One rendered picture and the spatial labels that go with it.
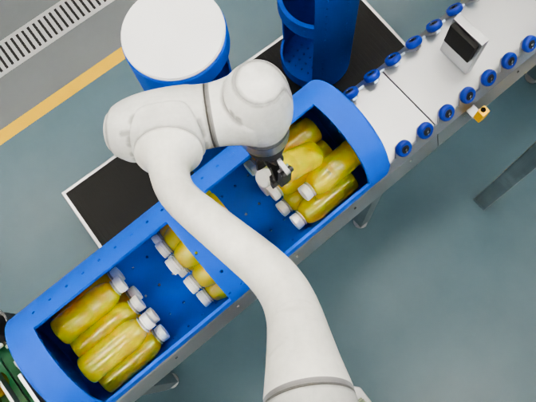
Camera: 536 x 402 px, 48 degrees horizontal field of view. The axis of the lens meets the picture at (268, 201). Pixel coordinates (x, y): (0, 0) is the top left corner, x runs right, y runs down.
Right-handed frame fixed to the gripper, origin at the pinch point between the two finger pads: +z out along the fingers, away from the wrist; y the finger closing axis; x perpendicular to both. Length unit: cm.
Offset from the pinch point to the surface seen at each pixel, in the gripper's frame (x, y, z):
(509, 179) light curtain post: -77, -33, 87
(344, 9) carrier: -63, 41, 55
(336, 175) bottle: -13.1, -7.4, 12.9
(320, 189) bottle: -8.2, -7.2, 13.5
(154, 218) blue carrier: 24.8, 8.8, 4.2
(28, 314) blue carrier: 57, 10, 5
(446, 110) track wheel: -49, -10, 26
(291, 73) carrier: -50, 54, 103
